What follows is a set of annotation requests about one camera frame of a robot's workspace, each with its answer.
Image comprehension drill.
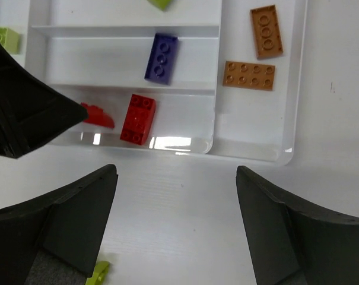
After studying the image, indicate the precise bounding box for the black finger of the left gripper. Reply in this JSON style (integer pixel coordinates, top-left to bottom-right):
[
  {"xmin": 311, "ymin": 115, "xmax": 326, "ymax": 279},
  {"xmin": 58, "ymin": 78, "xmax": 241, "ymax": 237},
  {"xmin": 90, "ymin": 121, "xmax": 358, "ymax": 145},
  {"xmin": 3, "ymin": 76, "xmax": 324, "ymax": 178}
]
[{"xmin": 0, "ymin": 44, "xmax": 88, "ymax": 159}]

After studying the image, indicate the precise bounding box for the red curved lego piece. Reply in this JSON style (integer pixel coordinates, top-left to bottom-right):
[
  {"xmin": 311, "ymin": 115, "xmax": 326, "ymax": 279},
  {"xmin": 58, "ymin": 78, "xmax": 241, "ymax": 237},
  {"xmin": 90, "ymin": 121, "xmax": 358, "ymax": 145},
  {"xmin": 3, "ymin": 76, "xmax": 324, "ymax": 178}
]
[{"xmin": 81, "ymin": 103, "xmax": 115, "ymax": 129}]

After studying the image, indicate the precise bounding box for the dark green square lego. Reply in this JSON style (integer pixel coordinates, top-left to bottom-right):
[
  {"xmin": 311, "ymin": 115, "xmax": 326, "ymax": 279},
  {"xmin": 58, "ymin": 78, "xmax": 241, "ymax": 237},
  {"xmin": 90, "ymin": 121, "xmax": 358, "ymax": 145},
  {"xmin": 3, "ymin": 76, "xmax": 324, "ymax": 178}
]
[{"xmin": 148, "ymin": 0, "xmax": 173, "ymax": 11}]

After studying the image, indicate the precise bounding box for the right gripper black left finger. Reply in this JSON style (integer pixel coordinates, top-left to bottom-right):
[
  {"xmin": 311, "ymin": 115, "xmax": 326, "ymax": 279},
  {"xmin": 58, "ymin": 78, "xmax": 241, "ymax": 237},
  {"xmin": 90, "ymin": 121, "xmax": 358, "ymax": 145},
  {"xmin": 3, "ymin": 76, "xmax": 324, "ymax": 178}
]
[{"xmin": 0, "ymin": 164, "xmax": 118, "ymax": 284}]

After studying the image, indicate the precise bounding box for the pale and lime green lego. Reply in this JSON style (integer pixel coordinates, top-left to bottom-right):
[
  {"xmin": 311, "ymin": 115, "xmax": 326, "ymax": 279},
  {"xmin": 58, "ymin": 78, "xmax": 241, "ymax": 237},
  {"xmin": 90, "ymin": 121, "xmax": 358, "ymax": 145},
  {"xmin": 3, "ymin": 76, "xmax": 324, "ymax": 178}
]
[{"xmin": 85, "ymin": 261, "xmax": 110, "ymax": 285}]

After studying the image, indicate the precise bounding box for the white divided sorting tray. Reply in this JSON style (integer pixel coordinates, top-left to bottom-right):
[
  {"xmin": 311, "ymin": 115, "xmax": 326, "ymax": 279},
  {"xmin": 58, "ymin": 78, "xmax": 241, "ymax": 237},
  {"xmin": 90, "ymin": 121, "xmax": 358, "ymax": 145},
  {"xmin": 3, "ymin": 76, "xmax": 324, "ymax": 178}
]
[{"xmin": 23, "ymin": 1, "xmax": 308, "ymax": 166}]

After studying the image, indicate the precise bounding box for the red lego brick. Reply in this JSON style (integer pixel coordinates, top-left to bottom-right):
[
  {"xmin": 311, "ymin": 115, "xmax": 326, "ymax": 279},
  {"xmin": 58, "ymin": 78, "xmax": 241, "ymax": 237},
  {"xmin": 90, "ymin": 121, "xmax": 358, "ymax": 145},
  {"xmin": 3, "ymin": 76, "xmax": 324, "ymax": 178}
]
[{"xmin": 120, "ymin": 94, "xmax": 156, "ymax": 145}]

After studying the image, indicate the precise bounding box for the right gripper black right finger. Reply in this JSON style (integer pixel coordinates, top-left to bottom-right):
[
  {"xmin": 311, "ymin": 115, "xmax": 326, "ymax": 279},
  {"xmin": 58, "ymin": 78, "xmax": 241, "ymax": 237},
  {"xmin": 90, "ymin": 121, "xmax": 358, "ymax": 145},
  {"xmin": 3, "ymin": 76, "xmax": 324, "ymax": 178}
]
[{"xmin": 236, "ymin": 166, "xmax": 359, "ymax": 284}]

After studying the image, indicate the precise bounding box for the orange lego brick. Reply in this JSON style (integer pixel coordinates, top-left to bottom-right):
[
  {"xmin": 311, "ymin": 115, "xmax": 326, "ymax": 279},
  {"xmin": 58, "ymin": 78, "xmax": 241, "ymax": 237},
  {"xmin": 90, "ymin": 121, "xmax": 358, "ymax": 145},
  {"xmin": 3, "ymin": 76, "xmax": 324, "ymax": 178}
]
[{"xmin": 250, "ymin": 5, "xmax": 284, "ymax": 59}]

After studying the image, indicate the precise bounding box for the purple lego plate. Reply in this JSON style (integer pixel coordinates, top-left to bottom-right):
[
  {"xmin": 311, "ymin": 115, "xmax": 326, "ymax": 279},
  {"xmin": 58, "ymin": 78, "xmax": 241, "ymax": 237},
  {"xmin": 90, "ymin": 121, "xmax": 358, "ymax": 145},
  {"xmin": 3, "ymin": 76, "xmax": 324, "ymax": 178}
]
[{"xmin": 144, "ymin": 33, "xmax": 179, "ymax": 85}]

